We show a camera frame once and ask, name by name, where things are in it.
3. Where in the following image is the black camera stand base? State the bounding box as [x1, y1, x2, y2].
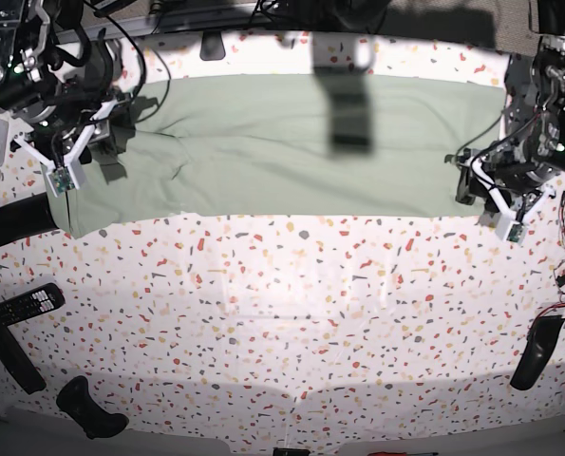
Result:
[199, 31, 226, 62]

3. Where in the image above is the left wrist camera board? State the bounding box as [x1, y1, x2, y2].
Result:
[495, 218, 527, 244]

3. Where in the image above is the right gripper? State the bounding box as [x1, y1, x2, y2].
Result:
[11, 92, 135, 187]

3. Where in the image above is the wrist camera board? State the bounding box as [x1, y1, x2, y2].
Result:
[45, 166, 85, 198]
[495, 218, 527, 244]

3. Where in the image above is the small black box bottom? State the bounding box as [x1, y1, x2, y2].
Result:
[273, 447, 310, 456]

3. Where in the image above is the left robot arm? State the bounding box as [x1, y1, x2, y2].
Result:
[446, 1, 565, 243]

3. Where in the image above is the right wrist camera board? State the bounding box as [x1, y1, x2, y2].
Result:
[45, 166, 85, 198]

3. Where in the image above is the black curved handle right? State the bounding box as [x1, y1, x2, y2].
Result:
[510, 315, 565, 391]

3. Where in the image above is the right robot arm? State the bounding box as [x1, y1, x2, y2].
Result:
[0, 1, 139, 196]

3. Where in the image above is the black cylindrical speaker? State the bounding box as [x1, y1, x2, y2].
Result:
[0, 193, 57, 247]

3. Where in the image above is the black TV remote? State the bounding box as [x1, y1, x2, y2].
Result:
[0, 283, 66, 326]

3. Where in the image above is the light green T-shirt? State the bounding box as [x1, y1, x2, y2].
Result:
[48, 74, 505, 238]

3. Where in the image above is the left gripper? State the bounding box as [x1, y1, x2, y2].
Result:
[445, 147, 556, 231]

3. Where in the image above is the long black bar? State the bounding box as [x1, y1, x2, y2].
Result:
[0, 321, 47, 394]

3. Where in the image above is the red handled screwdriver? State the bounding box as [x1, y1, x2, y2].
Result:
[367, 451, 440, 456]

